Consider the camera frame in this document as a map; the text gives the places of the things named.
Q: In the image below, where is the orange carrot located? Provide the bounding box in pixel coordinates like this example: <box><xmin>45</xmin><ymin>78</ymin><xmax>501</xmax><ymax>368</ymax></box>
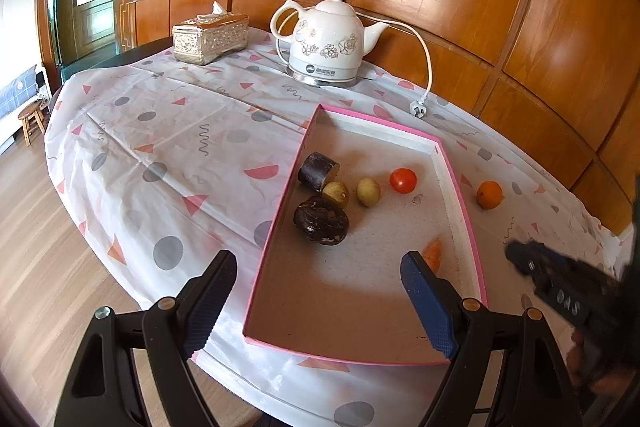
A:
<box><xmin>421</xmin><ymin>239</ymin><xmax>442</xmax><ymax>273</ymax></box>

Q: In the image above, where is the large orange fruit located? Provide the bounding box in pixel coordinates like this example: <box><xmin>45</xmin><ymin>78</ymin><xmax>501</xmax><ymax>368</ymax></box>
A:
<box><xmin>476</xmin><ymin>181</ymin><xmax>504</xmax><ymax>210</ymax></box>

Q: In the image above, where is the dark brown lumpy fruit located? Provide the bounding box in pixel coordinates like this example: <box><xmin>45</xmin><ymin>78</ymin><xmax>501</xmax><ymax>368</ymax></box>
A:
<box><xmin>293</xmin><ymin>196</ymin><xmax>349</xmax><ymax>246</ymax></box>

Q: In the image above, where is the red tomato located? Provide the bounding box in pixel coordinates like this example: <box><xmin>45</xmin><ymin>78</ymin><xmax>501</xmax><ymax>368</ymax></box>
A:
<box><xmin>388</xmin><ymin>168</ymin><xmax>418</xmax><ymax>194</ymax></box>

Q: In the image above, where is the yellow-green round fruit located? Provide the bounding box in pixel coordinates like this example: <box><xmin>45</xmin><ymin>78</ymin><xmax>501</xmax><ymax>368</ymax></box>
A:
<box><xmin>321</xmin><ymin>181</ymin><xmax>349</xmax><ymax>209</ymax></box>
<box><xmin>356</xmin><ymin>176</ymin><xmax>381</xmax><ymax>208</ymax></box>

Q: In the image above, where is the dark purple cylinder piece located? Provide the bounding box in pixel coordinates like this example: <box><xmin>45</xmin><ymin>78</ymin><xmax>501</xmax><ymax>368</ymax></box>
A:
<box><xmin>297</xmin><ymin>152</ymin><xmax>340</xmax><ymax>193</ymax></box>

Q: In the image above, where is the patterned white tablecloth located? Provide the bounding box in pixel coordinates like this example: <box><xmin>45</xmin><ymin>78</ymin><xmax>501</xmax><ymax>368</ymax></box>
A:
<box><xmin>46</xmin><ymin>29</ymin><xmax>623</xmax><ymax>426</ymax></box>

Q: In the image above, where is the pink-rimmed cardboard tray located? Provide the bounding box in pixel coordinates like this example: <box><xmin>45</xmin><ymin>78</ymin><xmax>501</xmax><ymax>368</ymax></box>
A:
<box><xmin>243</xmin><ymin>104</ymin><xmax>486</xmax><ymax>366</ymax></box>

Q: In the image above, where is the small wooden stool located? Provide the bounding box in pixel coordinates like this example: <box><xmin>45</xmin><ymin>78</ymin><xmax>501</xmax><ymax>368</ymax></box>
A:
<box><xmin>17</xmin><ymin>100</ymin><xmax>46</xmax><ymax>146</ymax></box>

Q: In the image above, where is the silver ornate tissue box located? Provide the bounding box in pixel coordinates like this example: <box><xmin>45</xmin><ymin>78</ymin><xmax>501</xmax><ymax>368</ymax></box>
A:
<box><xmin>172</xmin><ymin>1</ymin><xmax>250</xmax><ymax>65</ymax></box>

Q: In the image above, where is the white ceramic electric kettle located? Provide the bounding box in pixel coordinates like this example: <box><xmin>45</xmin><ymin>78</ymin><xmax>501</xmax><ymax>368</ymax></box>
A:
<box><xmin>270</xmin><ymin>0</ymin><xmax>388</xmax><ymax>87</ymax></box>

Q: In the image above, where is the white kettle power cord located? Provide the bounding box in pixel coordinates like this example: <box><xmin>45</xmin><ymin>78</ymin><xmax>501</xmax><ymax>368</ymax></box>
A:
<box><xmin>273</xmin><ymin>8</ymin><xmax>434</xmax><ymax>119</ymax></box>

